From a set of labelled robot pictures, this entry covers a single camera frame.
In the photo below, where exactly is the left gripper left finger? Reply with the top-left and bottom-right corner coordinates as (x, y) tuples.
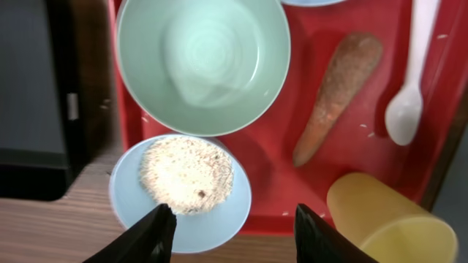
(83, 204), (177, 263)

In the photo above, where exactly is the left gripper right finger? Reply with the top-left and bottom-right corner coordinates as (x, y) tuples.
(294, 204), (377, 263)

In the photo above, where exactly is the light blue bowl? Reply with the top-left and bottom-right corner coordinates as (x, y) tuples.
(109, 134), (252, 254)

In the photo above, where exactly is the yellow plastic cup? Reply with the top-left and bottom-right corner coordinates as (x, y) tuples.
(327, 172), (458, 263)

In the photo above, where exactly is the white rice pile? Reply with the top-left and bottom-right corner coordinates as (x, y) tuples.
(140, 135), (234, 215)

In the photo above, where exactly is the green bowl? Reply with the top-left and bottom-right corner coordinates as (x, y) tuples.
(116, 0), (291, 137)

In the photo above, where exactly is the grey dishwasher rack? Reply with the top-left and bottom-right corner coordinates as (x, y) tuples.
(432, 129), (468, 263)

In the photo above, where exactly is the red serving tray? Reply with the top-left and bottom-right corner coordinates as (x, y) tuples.
(107, 0), (468, 237)

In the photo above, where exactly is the black plastic bin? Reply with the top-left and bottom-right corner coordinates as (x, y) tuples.
(1, 0), (90, 201)

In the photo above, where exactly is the white plastic spoon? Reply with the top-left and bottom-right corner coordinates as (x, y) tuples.
(385, 0), (440, 146)

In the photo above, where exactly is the orange carrot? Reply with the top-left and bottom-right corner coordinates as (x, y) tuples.
(292, 32), (383, 167)

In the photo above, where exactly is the light blue plate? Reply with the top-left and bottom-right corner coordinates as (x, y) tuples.
(281, 0), (346, 7)

